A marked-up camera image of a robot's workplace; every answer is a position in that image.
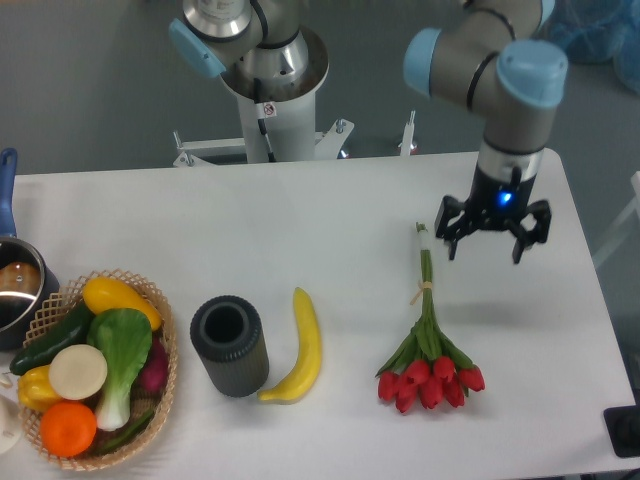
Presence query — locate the yellow banana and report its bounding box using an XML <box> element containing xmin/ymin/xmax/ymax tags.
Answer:
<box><xmin>257</xmin><ymin>287</ymin><xmax>323</xmax><ymax>404</ymax></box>

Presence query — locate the dark grey ribbed vase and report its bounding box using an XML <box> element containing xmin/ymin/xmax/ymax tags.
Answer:
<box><xmin>190</xmin><ymin>295</ymin><xmax>270</xmax><ymax>398</ymax></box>

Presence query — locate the dark green cucumber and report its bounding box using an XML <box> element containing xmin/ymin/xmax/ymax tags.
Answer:
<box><xmin>9</xmin><ymin>301</ymin><xmax>95</xmax><ymax>376</ymax></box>

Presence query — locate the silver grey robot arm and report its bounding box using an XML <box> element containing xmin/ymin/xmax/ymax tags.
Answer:
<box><xmin>168</xmin><ymin>1</ymin><xmax>568</xmax><ymax>260</ymax></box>

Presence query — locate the red tulip bouquet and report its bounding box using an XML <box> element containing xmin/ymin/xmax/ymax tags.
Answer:
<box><xmin>376</xmin><ymin>223</ymin><xmax>486</xmax><ymax>414</ymax></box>

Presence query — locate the blue saucepan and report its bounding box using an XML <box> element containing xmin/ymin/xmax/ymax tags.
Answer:
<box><xmin>1</xmin><ymin>148</ymin><xmax>59</xmax><ymax>351</ymax></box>

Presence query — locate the woven wicker basket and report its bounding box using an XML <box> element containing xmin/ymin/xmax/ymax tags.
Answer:
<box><xmin>19</xmin><ymin>269</ymin><xmax>178</xmax><ymax>472</ymax></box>

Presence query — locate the yellow squash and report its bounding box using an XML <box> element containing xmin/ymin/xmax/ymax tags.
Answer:
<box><xmin>82</xmin><ymin>277</ymin><xmax>163</xmax><ymax>331</ymax></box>

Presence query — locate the purple red onion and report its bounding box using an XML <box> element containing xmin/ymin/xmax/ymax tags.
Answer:
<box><xmin>138</xmin><ymin>337</ymin><xmax>169</xmax><ymax>394</ymax></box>

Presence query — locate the white round radish slice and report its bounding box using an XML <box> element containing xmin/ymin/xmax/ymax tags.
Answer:
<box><xmin>48</xmin><ymin>344</ymin><xmax>107</xmax><ymax>400</ymax></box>

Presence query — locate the yellow bell pepper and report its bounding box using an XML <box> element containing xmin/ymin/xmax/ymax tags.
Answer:
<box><xmin>18</xmin><ymin>365</ymin><xmax>63</xmax><ymax>413</ymax></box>

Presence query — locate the black device at edge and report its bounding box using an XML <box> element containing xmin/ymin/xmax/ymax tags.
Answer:
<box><xmin>603</xmin><ymin>405</ymin><xmax>639</xmax><ymax>458</ymax></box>

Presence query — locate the blue plastic bag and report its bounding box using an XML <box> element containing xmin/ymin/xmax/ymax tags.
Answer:
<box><xmin>542</xmin><ymin>1</ymin><xmax>639</xmax><ymax>93</ymax></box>

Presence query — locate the green chili pepper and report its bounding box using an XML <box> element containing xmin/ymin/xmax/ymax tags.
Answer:
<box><xmin>94</xmin><ymin>409</ymin><xmax>155</xmax><ymax>456</ymax></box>

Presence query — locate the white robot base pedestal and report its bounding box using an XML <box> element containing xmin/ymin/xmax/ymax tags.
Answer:
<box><xmin>172</xmin><ymin>59</ymin><xmax>419</xmax><ymax>169</ymax></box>

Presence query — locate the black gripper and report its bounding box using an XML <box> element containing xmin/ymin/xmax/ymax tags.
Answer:
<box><xmin>435</xmin><ymin>166</ymin><xmax>552</xmax><ymax>264</ymax></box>

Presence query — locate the green bok choy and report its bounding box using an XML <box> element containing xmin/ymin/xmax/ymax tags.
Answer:
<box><xmin>87</xmin><ymin>308</ymin><xmax>152</xmax><ymax>432</ymax></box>

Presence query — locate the orange fruit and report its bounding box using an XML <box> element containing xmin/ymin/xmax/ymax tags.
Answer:
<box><xmin>39</xmin><ymin>401</ymin><xmax>97</xmax><ymax>457</ymax></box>

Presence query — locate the small garlic clove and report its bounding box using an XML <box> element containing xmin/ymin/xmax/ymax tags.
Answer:
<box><xmin>0</xmin><ymin>373</ymin><xmax>13</xmax><ymax>389</ymax></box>

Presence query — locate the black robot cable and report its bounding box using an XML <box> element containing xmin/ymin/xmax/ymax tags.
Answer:
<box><xmin>252</xmin><ymin>77</ymin><xmax>277</xmax><ymax>164</ymax></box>

